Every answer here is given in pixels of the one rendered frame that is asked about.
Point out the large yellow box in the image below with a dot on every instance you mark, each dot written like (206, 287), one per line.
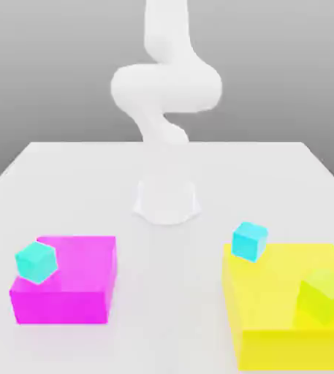
(272, 321)

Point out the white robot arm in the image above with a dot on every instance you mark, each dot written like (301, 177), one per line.
(166, 84)

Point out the small lime yellow cube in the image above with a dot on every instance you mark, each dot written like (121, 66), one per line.
(324, 301)

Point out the small turquoise cube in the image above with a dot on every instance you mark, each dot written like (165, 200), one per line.
(36, 262)

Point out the small sky blue cube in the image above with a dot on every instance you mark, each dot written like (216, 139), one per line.
(248, 242)

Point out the large magenta box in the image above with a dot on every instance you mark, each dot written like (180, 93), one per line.
(79, 280)

